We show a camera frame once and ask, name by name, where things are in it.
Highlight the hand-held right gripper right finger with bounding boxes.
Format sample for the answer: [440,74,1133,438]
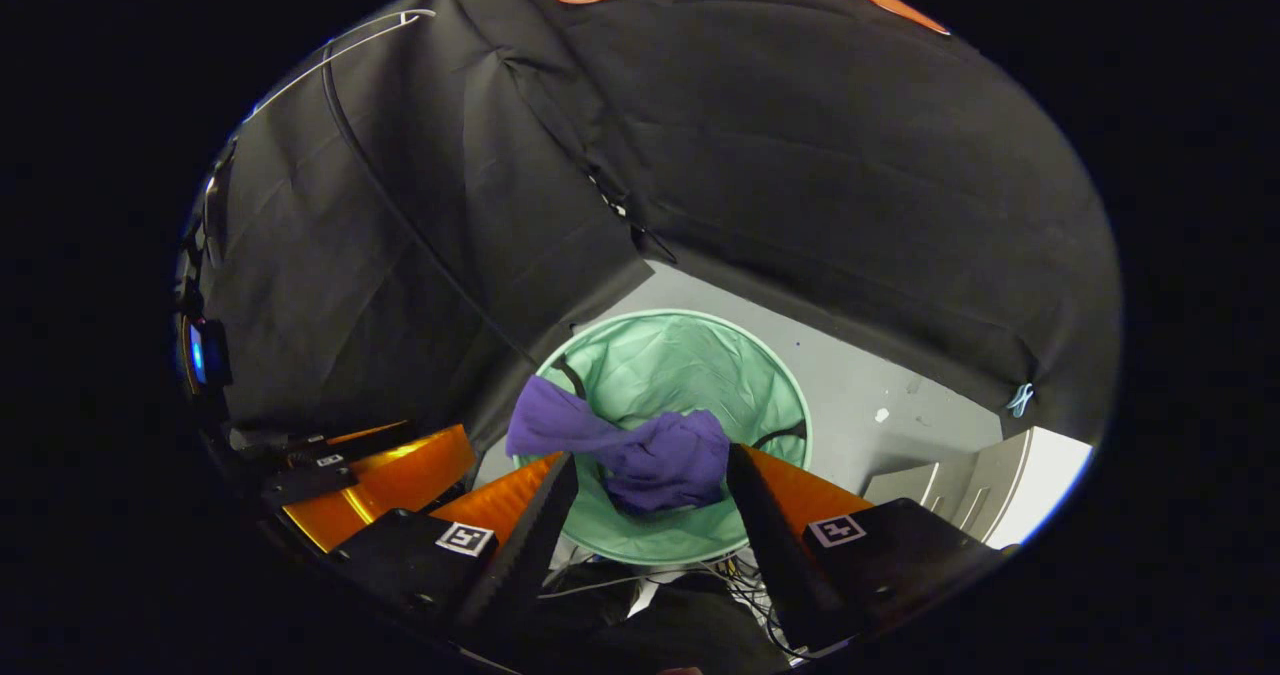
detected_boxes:
[726,443,1009,658]

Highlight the purple knit garment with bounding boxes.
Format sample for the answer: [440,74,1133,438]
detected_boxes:
[505,375,734,516]

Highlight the black backdrop cloth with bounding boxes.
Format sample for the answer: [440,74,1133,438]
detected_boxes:
[195,0,1123,456]

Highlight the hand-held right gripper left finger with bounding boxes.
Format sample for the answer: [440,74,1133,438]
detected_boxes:
[328,450,581,656]

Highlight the white stepped panel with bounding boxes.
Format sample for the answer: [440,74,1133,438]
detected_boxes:
[865,425,1093,548]

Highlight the green laundry hamper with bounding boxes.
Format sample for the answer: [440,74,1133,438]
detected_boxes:
[513,307,814,567]

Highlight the white plastic clothes hanger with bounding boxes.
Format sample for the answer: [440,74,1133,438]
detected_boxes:
[243,9,438,124]

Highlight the dark cloth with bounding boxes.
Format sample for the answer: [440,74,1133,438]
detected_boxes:
[520,580,791,675]

